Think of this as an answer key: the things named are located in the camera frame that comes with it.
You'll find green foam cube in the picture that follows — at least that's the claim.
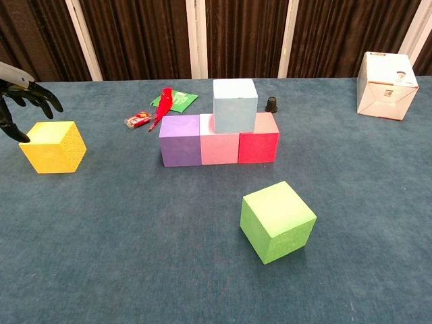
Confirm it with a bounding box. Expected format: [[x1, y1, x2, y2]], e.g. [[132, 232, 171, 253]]
[[239, 180, 318, 265]]

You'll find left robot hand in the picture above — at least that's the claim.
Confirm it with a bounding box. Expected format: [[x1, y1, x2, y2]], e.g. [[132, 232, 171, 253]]
[[0, 61, 64, 143]]

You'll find purple foam cube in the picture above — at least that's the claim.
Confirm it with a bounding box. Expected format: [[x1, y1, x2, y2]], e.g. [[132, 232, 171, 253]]
[[158, 113, 203, 168]]

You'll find dark brown curtain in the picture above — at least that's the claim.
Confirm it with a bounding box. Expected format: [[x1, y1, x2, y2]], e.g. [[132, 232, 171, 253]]
[[0, 0, 432, 85]]

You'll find light blue foam cube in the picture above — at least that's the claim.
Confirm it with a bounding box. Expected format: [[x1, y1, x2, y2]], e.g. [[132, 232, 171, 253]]
[[212, 78, 259, 134]]

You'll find red feather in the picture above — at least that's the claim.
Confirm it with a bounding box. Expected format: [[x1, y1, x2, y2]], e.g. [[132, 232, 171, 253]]
[[148, 87, 175, 133]]

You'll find red foam cube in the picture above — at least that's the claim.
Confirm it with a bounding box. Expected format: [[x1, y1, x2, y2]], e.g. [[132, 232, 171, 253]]
[[238, 111, 281, 165]]

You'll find white carton box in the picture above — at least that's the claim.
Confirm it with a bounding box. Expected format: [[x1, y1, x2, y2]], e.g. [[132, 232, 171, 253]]
[[356, 51, 420, 122]]

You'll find red candy wrapper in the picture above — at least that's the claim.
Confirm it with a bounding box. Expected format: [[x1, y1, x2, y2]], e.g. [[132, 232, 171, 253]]
[[124, 111, 152, 129]]

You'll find pink foam cube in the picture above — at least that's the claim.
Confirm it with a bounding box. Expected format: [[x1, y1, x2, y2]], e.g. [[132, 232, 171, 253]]
[[199, 113, 240, 166]]

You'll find yellow foam cube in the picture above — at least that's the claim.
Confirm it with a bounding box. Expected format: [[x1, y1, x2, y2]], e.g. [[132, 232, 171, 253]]
[[18, 120, 88, 175]]

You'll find teal felt table cover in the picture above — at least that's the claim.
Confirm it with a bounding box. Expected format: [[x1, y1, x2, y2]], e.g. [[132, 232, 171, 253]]
[[0, 76, 432, 324]]

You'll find green paper packet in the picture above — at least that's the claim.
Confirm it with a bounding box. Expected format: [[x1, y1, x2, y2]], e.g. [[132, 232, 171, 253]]
[[150, 89, 199, 113]]

